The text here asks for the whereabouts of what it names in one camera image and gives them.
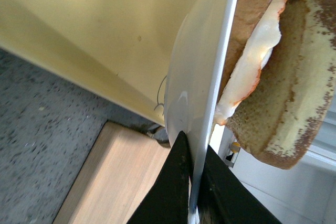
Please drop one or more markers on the fried egg filling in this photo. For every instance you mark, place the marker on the fried egg filling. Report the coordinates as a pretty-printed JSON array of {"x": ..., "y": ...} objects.
[{"x": 246, "y": 74}]

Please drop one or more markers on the bamboo cutting board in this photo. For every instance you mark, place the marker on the bamboo cutting board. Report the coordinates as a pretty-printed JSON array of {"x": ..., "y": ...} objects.
[{"x": 119, "y": 171}]

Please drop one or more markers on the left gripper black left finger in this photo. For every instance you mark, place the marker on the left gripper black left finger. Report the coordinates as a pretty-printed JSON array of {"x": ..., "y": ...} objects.
[{"x": 167, "y": 200}]

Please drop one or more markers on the bread slice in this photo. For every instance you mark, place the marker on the bread slice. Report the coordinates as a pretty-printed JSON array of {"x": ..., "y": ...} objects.
[
  {"x": 277, "y": 123},
  {"x": 247, "y": 15}
]

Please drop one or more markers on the metal cutting board handle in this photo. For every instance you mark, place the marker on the metal cutting board handle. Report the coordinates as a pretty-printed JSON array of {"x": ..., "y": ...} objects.
[{"x": 160, "y": 135}]

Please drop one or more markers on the white round plate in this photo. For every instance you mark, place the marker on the white round plate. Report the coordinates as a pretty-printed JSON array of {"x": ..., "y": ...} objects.
[{"x": 193, "y": 81}]

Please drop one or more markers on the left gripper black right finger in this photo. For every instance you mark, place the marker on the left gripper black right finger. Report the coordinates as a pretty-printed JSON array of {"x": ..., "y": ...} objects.
[{"x": 223, "y": 198}]

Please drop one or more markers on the yellow bear tray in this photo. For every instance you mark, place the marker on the yellow bear tray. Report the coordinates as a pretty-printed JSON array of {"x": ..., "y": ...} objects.
[{"x": 117, "y": 49}]

